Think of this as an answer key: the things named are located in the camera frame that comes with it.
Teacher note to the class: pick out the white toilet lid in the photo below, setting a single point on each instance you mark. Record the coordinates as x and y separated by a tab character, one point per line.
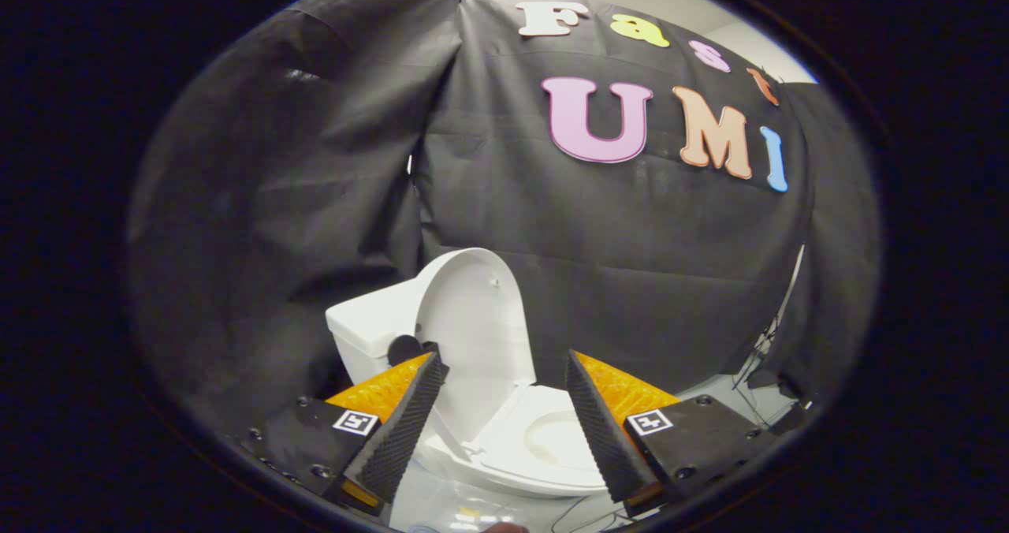
473	320

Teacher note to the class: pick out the black backdrop cloth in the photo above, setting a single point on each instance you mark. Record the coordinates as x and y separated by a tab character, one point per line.
552	225

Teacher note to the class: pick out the white ceramic toilet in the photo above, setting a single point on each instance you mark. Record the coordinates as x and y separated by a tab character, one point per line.
370	320

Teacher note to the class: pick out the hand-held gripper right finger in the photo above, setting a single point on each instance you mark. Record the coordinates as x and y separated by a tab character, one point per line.
599	430

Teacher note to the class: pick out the white toilet seat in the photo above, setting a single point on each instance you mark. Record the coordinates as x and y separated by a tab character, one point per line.
512	438

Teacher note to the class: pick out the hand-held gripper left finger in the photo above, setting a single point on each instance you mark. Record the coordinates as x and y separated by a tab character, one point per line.
402	430

